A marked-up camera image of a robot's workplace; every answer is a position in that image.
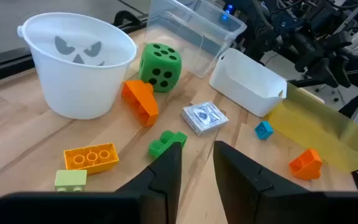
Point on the white bucket with face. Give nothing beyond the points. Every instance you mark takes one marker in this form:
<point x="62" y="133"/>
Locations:
<point x="73" y="90"/>

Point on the blue small toy brick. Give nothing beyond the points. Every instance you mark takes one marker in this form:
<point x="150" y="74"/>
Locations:
<point x="263" y="130"/>

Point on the orange flat toy brick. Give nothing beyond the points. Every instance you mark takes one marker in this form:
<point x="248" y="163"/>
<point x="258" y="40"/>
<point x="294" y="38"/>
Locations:
<point x="92" y="158"/>

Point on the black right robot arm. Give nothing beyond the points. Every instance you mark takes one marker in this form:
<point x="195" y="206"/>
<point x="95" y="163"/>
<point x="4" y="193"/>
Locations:
<point x="291" y="18"/>

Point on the yellow translucent plastic bin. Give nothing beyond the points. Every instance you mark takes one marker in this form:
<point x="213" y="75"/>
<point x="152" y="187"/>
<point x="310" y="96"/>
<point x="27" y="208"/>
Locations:
<point x="322" y="130"/>

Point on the white plastic bin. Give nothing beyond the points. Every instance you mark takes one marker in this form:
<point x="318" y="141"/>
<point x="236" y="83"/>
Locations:
<point x="244" y="87"/>

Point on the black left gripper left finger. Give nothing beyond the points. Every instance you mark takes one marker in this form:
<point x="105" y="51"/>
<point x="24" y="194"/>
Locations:
<point x="160" y="193"/>

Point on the orange small toy brick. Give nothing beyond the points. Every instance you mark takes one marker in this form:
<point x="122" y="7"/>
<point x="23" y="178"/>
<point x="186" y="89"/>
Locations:
<point x="308" y="165"/>

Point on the green toy brick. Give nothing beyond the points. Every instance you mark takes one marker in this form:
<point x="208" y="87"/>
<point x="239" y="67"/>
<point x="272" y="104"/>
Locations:
<point x="163" y="143"/>

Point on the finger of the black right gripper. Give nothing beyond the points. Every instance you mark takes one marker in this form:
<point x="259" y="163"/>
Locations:
<point x="343" y="71"/>
<point x="325" y="73"/>

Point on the clear plastic bin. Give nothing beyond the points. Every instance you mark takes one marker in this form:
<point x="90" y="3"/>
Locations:
<point x="197" y="37"/>

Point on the playing card deck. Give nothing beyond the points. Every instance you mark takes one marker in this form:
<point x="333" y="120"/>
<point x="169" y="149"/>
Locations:
<point x="205" y="118"/>

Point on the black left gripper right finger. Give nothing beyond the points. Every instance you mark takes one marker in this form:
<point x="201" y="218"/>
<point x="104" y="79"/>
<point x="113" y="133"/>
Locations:
<point x="244" y="193"/>

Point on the orange angled long brick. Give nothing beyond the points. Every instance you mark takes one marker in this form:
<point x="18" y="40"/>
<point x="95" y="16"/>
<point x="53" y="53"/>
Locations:
<point x="143" y="101"/>

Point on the light green small brick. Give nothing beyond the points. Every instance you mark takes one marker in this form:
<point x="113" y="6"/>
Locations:
<point x="70" y="179"/>

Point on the green foam die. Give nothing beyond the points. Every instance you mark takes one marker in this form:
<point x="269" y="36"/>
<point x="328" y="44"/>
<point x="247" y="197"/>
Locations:
<point x="160" y="67"/>

